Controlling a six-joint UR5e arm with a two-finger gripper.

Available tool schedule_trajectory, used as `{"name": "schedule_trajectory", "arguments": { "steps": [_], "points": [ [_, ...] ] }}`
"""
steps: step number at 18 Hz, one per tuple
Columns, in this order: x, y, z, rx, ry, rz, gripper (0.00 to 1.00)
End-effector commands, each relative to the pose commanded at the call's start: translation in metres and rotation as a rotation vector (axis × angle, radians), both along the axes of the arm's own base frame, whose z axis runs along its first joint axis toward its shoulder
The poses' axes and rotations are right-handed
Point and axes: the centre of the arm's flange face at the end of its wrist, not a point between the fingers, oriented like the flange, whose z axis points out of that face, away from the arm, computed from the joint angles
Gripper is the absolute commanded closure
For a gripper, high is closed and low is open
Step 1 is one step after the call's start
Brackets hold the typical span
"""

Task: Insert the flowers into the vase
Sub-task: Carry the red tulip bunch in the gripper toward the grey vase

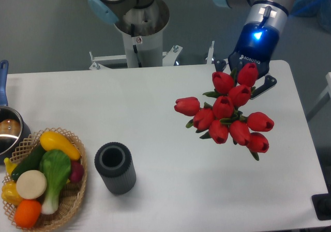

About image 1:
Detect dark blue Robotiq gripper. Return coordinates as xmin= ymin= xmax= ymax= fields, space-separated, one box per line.
xmin=214 ymin=0 xmax=289 ymax=99

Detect red tulip bouquet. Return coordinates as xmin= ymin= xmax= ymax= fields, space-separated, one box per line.
xmin=174 ymin=63 xmax=274 ymax=161

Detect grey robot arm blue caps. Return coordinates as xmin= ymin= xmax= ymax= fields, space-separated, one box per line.
xmin=213 ymin=0 xmax=295 ymax=98

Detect dark grey ribbed vase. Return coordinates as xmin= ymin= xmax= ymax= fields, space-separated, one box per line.
xmin=94 ymin=142 xmax=137 ymax=195

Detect white furniture leg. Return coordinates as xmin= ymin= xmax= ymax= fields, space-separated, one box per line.
xmin=306 ymin=72 xmax=330 ymax=122

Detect blue plastic bag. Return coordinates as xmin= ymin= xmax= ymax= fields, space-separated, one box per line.
xmin=291 ymin=0 xmax=330 ymax=33

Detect black device at table edge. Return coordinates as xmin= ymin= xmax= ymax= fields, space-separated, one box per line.
xmin=311 ymin=194 xmax=330 ymax=221

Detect red radish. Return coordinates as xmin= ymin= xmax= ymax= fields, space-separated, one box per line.
xmin=68 ymin=161 xmax=84 ymax=183

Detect yellow squash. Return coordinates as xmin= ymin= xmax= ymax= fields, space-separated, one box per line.
xmin=39 ymin=131 xmax=81 ymax=161

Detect green bok choy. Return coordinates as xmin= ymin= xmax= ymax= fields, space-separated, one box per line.
xmin=39 ymin=149 xmax=71 ymax=215

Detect woven wicker basket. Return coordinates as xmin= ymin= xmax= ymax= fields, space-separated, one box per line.
xmin=1 ymin=127 xmax=87 ymax=231

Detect green cucumber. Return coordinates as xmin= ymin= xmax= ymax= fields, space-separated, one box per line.
xmin=11 ymin=144 xmax=46 ymax=182

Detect beige round disc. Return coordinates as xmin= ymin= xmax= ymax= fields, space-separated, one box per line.
xmin=16 ymin=170 xmax=47 ymax=199

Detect yellow banana tip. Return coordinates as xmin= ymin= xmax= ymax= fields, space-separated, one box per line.
xmin=4 ymin=157 xmax=17 ymax=175

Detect orange fruit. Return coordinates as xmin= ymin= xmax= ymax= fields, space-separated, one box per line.
xmin=14 ymin=199 xmax=41 ymax=228

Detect yellow bell pepper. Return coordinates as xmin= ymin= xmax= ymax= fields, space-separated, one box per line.
xmin=1 ymin=180 xmax=23 ymax=206

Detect white metal base frame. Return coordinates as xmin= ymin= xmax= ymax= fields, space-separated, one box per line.
xmin=88 ymin=40 xmax=216 ymax=71

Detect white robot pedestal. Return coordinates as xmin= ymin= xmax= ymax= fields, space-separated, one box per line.
xmin=87 ymin=0 xmax=171 ymax=68

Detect blue handled saucepan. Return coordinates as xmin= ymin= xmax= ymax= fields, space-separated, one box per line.
xmin=1 ymin=60 xmax=31 ymax=165

